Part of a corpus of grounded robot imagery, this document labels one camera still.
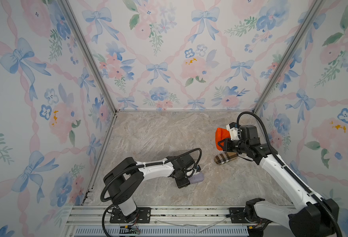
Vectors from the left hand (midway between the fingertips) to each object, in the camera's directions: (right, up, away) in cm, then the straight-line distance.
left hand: (185, 179), depth 86 cm
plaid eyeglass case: (+25, +12, +6) cm, 28 cm away
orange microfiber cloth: (+19, +27, -6) cm, 33 cm away
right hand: (+18, +22, -6) cm, 29 cm away
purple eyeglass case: (+7, +2, -2) cm, 7 cm away
